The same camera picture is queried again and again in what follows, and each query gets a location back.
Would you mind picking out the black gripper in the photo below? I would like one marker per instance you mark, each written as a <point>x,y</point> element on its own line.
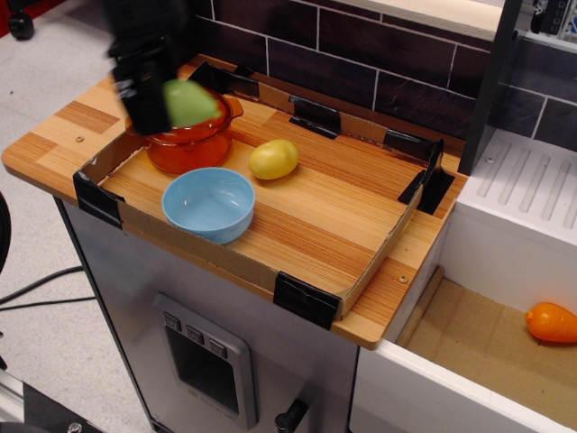
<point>142,49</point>

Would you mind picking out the green toy pear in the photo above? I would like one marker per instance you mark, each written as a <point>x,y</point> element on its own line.
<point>188,103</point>

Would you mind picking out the light blue bowl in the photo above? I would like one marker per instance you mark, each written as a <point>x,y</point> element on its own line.
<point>214,203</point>

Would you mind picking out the orange transparent pot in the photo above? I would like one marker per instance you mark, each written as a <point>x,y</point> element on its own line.
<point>199,146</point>

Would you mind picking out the black chair wheel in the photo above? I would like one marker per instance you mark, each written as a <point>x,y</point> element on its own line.
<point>21,26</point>

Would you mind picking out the yellow toy potato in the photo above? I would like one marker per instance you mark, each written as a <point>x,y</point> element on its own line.
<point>274,159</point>

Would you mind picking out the cardboard fence with black tape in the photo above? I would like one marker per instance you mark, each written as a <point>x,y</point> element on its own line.
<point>340,241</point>

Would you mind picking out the silver toy dishwasher cabinet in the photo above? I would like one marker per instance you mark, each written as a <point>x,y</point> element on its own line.
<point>204,354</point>

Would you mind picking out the black dishwasher knob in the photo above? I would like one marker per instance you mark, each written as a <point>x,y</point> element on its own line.
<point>288,421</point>

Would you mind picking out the white toy sink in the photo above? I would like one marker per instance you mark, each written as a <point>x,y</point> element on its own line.
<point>458,357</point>

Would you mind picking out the orange toy carrot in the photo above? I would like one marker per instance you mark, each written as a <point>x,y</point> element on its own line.
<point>551,323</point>

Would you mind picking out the dark grey vertical post right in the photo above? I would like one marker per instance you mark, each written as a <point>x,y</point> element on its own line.
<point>494,87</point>

